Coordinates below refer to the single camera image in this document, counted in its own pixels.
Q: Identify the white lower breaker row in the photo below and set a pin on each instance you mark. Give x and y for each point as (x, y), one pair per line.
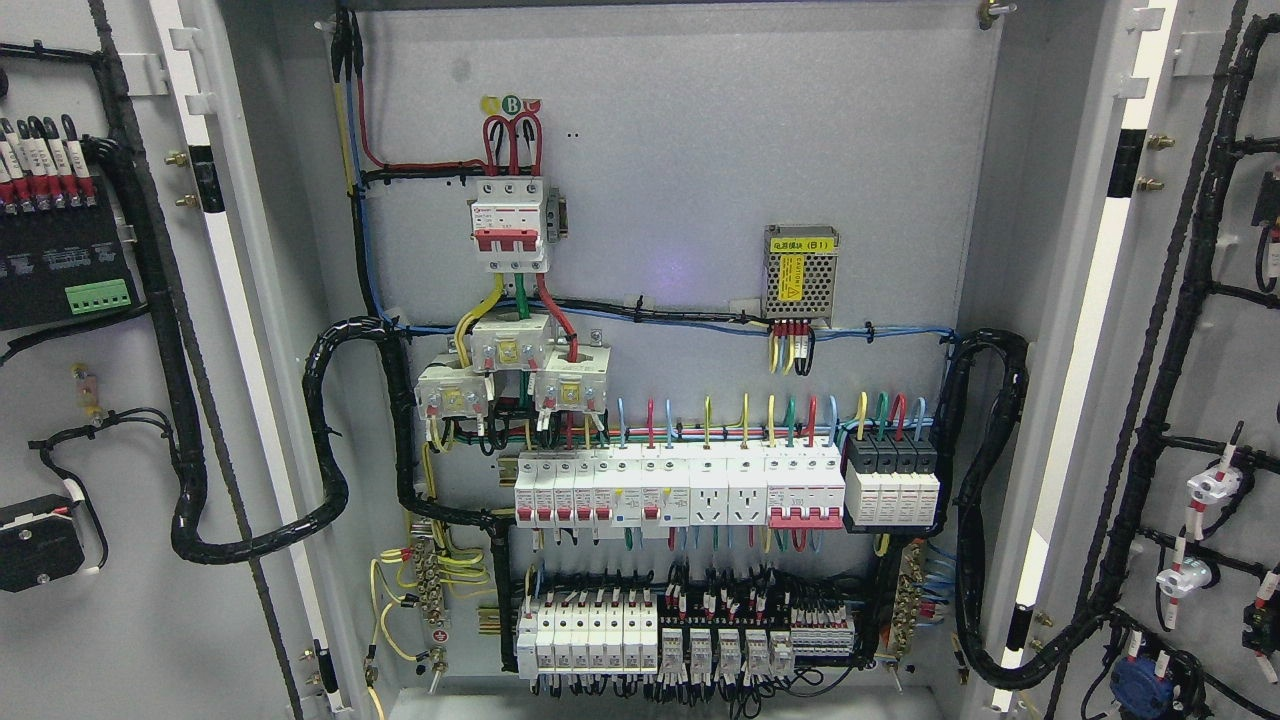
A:
(608, 631)

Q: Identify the black digital power meter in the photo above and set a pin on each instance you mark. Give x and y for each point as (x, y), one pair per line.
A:
(63, 264)

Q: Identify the white socket breaker row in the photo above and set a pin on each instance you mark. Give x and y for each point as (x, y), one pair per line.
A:
(611, 489)

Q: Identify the white rotary selector switch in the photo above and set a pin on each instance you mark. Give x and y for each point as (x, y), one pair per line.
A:
(39, 542)

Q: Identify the black white surge protector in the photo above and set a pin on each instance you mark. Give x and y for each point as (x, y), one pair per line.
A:
(890, 486)

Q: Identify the white red main breaker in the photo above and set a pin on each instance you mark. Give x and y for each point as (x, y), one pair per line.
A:
(515, 220)

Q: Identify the white current transformers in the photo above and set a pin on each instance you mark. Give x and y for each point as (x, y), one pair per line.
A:
(515, 357)

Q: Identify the grey cabinet door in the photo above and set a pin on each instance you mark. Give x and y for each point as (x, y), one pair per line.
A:
(152, 636)
(1118, 465)

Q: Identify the metal mesh power supply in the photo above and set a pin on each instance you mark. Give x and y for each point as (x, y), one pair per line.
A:
(800, 272)

